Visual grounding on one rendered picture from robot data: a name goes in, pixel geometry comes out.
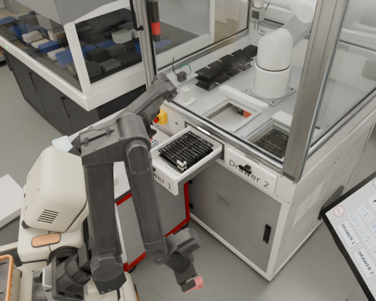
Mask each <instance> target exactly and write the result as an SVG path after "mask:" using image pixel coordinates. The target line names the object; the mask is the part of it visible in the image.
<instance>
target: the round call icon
mask: <svg viewBox="0 0 376 301"><path fill-rule="evenodd" d="M332 212H333V213H334V215H335V217H336V218H337V219H338V218H340V217H341V216H342V215H344V214H346V213H347V211H346V210H345V208H344V207H343V205H342V204H341V203H340V204H338V205H337V206H336V207H334V208H333V209H332Z"/></svg>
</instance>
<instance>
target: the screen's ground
mask: <svg viewBox="0 0 376 301"><path fill-rule="evenodd" d="M364 201H365V202H366V203H367V205H368V206H369V208H370V209H371V210H372V212H373V213H374V214H375V216H376V188H374V186H373V185H372V183H371V182H369V183H367V184H366V185H365V186H363V187H362V188H360V189H359V190H358V191H356V192H355V193H353V194H352V195H350V196H349V197H348V198H346V199H345V200H344V201H342V202H341V204H342V205H343V207H344V208H345V210H346V211H347V213H348V212H349V211H351V210H352V209H354V208H355V207H357V206H358V205H359V204H361V203H362V202H364ZM336 206H337V205H336ZM332 209H333V208H332ZM326 216H327V217H328V219H329V221H330V222H331V224H332V226H333V227H334V229H335V231H336V233H337V235H338V236H339V238H340V240H341V242H342V243H343V245H344V246H345V248H346V250H347V252H348V253H349V255H350V257H351V258H352V261H353V262H354V264H355V265H356V267H357V269H358V271H359V272H360V274H361V276H362V278H363V279H364V281H365V282H366V284H367V286H368V288H369V289H370V291H371V293H372V295H373V297H374V298H375V300H376V276H374V277H372V278H370V279H369V280H367V278H366V276H365V275H364V273H363V272H362V270H361V268H360V266H359V265H358V263H357V261H356V259H355V258H354V256H353V255H352V253H353V252H355V251H356V250H358V249H360V248H361V247H363V246H364V247H365V248H366V250H367V252H368V253H369V255H370V256H371V258H372V259H373V261H374V263H375V264H376V261H375V259H374V258H373V256H372V254H371V253H370V251H369V250H368V248H367V246H366V245H365V243H364V242H363V241H362V238H361V237H360V236H359V234H358V232H357V231H356V229H355V228H354V226H353V225H352V223H351V221H350V220H349V218H348V217H347V215H346V214H344V215H342V216H341V217H340V218H338V219H337V218H336V217H335V215H334V213H333V212H332V210H329V211H328V212H327V213H326ZM346 219H347V220H348V221H349V223H350V225H351V226H352V228H353V229H354V231H355V232H356V234H357V236H358V237H359V239H360V240H361V242H360V243H359V244H357V245H356V246H354V247H352V248H351V249H349V248H348V246H347V244H346V243H345V241H344V240H343V237H342V236H341V234H340V233H339V231H338V229H337V227H336V226H337V225H339V224H340V223H341V222H343V221H345V220H346Z"/></svg>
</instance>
